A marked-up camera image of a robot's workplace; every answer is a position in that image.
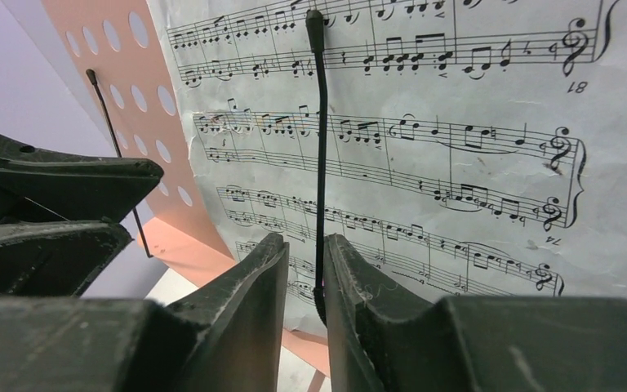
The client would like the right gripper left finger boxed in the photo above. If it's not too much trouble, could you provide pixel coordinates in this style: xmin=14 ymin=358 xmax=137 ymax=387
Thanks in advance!
xmin=0 ymin=234 xmax=289 ymax=391

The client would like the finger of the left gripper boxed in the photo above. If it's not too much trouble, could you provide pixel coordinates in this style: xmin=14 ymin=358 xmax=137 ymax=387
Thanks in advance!
xmin=0 ymin=135 xmax=164 ymax=224
xmin=0 ymin=220 xmax=131 ymax=296

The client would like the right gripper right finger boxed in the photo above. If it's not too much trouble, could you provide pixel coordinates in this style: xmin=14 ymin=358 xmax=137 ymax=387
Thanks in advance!
xmin=324 ymin=234 xmax=627 ymax=391

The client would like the pink music stand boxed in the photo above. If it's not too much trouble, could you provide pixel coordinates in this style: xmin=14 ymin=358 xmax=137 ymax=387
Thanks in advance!
xmin=40 ymin=0 xmax=331 ymax=392

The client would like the sheet music page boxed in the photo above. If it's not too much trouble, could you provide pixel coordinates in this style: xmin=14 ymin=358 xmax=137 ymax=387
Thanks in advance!
xmin=149 ymin=1 xmax=627 ymax=334

